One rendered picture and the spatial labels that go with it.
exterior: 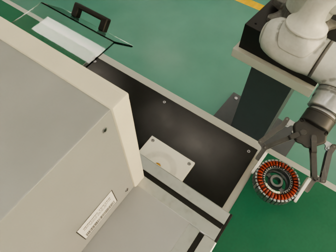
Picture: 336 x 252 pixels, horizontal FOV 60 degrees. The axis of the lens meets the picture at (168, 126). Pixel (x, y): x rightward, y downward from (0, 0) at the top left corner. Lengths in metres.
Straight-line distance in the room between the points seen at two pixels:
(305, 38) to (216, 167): 0.39
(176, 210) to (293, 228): 0.48
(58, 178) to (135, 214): 0.19
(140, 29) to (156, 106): 1.48
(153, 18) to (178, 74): 0.61
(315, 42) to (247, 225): 0.48
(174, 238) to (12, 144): 0.25
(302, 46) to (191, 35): 1.58
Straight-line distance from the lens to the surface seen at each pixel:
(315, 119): 0.78
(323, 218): 0.90
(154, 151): 0.83
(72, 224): 0.34
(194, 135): 0.87
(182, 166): 0.81
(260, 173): 0.78
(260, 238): 0.82
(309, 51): 0.80
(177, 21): 2.42
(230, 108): 1.88
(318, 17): 0.79
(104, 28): 0.76
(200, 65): 2.09
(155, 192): 0.43
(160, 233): 0.42
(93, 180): 0.31
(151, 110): 0.92
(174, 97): 0.97
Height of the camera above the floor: 1.53
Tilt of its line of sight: 59 degrees down
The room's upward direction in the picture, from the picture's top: straight up
